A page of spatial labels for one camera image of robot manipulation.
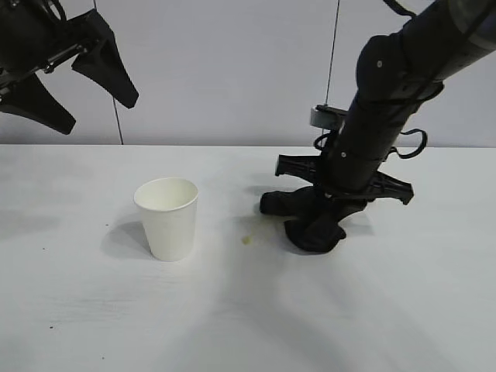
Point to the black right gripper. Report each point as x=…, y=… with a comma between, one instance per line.
x=360, y=155

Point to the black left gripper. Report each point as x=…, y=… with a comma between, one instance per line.
x=27, y=35

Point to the black cloth rag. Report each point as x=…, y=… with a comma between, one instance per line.
x=306, y=228

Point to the white paper cup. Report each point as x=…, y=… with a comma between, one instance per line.
x=168, y=221

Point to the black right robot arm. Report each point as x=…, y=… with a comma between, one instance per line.
x=426, y=46

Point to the brown liquid spill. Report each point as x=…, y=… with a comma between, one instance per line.
x=246, y=241

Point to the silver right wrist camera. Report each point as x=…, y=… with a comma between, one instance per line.
x=319, y=116

